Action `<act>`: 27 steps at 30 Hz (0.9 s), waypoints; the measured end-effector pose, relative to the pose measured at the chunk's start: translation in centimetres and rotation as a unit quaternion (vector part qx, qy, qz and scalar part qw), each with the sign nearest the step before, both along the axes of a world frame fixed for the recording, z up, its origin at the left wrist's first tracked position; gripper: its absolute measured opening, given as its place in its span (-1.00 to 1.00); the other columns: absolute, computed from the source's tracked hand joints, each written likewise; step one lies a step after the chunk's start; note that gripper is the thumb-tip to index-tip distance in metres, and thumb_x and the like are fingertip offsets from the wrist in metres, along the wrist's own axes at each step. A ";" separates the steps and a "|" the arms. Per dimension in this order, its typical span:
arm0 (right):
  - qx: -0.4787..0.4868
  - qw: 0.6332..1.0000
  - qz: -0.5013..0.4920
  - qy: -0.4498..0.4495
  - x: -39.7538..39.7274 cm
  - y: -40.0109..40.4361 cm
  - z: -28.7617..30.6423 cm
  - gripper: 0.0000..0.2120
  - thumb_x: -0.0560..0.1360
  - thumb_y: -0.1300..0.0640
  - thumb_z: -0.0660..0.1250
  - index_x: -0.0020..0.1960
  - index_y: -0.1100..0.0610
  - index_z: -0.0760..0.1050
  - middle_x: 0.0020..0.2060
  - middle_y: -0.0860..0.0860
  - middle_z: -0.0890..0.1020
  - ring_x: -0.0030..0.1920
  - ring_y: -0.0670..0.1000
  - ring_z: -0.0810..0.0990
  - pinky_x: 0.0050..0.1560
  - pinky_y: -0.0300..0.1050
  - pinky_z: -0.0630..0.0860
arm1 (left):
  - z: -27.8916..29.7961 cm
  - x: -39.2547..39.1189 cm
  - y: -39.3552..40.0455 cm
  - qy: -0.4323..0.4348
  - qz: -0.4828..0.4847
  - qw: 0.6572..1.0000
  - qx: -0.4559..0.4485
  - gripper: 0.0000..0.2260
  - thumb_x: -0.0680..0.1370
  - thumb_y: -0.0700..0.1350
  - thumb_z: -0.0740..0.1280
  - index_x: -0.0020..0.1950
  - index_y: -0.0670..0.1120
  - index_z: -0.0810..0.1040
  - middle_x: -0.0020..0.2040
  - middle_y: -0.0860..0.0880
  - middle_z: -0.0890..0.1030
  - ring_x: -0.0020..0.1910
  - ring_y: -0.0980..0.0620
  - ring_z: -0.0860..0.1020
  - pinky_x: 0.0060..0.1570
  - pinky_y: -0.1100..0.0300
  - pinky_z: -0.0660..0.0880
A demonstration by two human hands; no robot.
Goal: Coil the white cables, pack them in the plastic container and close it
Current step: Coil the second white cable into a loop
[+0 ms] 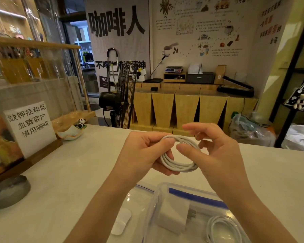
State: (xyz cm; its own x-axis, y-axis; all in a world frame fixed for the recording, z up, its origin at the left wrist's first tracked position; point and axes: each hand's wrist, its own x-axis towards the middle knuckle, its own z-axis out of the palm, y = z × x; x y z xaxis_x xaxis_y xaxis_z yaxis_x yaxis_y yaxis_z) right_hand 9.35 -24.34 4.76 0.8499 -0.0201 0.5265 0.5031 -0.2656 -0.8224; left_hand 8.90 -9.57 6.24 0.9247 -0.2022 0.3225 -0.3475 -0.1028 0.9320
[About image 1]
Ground panda ornament ceramic dish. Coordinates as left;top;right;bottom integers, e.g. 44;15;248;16
56;118;88;141

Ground black sealing machine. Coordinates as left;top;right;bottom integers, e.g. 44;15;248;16
217;76;255;98

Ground black printer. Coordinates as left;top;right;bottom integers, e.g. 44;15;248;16
186;72;216;84

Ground black tote bag with plush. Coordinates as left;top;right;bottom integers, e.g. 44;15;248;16
283;71;304;111

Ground white charging cable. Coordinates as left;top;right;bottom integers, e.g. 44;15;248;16
158;135;201;173

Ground brown paper bag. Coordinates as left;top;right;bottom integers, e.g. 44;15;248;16
214;65;227;85

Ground wooden counter cabinet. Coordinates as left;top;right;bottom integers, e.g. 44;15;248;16
130;82;259;137

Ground person's left hand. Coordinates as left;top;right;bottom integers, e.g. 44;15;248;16
117;131;180;179

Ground clear plastic storage box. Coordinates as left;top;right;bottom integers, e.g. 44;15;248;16
138;182;252;243

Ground white paper sheets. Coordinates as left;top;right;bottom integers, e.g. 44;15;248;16
188;63;203;74

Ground white banner black lettering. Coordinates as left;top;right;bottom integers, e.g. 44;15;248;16
84;0;150;93

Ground illustrated wall poster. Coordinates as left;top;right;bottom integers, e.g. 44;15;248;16
149;0;260;81

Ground wooden glass display case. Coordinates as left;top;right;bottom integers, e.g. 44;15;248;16
0;35;96;132

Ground wooden framed menu board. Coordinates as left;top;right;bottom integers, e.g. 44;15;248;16
0;112;64;188

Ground white paper notice sign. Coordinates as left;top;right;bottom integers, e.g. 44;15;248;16
4;101;57;159

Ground small white flat pad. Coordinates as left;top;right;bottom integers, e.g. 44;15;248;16
111;207;132;236

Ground person's right forearm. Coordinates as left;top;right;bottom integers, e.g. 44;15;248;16
222;182;298;243

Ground black floor fan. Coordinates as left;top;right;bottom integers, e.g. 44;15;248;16
98;69;138;129

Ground white plastic bag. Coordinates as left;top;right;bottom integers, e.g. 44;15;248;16
281;124;304;153

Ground person's right hand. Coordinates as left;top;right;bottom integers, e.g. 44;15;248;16
176;123;248;201

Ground small wooden shelf box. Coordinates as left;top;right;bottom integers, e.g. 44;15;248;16
163;72;187;83

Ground clear trash bag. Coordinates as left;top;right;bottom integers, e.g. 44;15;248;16
229;112;277;147

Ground round metal tin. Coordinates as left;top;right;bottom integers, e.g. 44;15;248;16
0;175;31;210

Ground metal hand truck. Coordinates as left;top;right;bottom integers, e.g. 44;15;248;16
107;48;120;92

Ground person's left forearm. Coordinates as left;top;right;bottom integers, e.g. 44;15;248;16
63;164;146;243

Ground black metal shelf rack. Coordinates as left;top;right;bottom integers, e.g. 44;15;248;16
269;2;304;148

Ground white power adapter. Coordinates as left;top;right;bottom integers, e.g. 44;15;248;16
157;197;196;235

